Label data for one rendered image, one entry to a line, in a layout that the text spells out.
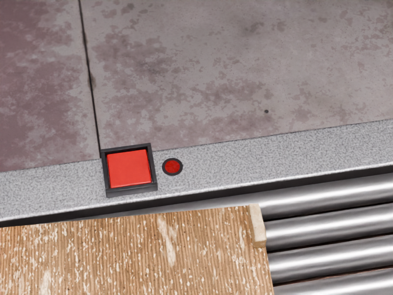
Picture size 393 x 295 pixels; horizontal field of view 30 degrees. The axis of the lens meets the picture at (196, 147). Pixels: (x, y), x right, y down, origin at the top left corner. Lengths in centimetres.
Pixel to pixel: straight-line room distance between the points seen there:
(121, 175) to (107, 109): 124
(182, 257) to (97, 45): 155
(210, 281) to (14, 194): 32
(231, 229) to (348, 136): 26
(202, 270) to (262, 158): 22
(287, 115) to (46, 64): 80
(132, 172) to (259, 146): 20
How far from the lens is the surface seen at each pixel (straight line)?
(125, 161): 110
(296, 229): 106
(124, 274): 100
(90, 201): 108
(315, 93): 238
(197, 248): 101
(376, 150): 116
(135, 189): 107
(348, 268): 106
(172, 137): 224
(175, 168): 110
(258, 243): 100
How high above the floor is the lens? 185
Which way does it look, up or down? 56 degrees down
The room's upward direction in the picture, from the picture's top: 2 degrees clockwise
